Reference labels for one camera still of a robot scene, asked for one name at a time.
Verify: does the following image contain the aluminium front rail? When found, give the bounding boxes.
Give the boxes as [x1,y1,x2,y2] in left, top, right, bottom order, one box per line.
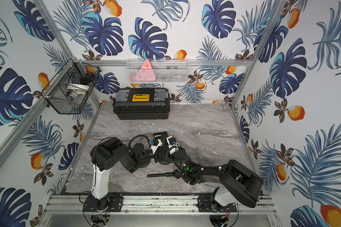
[44,195,277,215]

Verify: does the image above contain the pink triangular object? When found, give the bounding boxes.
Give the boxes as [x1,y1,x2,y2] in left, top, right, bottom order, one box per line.
[130,60,156,83]

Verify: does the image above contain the white mesh wall basket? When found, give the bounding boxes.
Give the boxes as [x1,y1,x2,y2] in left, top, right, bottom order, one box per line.
[126,59,189,83]

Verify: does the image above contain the black wire basket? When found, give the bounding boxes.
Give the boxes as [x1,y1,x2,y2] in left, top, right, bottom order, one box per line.
[40,59,101,114]

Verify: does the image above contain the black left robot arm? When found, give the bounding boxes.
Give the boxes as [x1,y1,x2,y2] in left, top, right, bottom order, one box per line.
[90,134,167,201]

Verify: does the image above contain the black plastic toolbox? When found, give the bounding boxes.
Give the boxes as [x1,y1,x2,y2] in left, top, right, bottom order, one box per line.
[113,88,170,120]

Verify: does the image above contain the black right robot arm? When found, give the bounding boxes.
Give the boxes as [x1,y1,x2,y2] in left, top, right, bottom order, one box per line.
[157,136,263,208]

